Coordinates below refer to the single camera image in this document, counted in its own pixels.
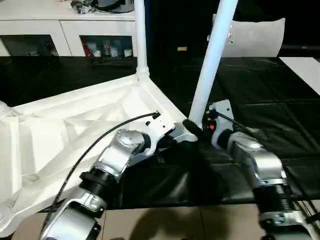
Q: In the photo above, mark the white plastic table top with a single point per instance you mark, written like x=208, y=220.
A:
x=55, y=135

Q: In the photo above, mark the black table mat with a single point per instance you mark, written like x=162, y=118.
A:
x=270, y=110

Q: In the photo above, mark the small yellow tag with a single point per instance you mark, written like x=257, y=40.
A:
x=182, y=49

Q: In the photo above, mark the grey cushion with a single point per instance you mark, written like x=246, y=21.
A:
x=255, y=36

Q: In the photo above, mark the white flat board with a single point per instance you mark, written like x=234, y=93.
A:
x=305, y=72

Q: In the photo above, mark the dark items on cabinet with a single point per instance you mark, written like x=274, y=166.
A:
x=102, y=5

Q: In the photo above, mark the white glass-door cabinet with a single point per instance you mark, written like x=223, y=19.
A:
x=55, y=30

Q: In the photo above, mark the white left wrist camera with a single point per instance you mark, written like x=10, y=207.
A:
x=159, y=132

